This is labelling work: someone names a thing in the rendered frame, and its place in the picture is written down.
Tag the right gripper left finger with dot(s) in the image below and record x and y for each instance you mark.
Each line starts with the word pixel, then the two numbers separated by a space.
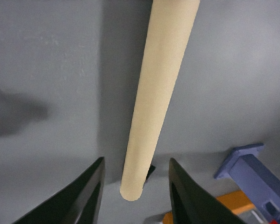
pixel 65 206

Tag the long beige rail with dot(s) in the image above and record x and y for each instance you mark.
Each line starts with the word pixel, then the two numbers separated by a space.
pixel 168 32

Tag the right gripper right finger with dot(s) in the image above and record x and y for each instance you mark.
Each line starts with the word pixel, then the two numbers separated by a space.
pixel 202 207

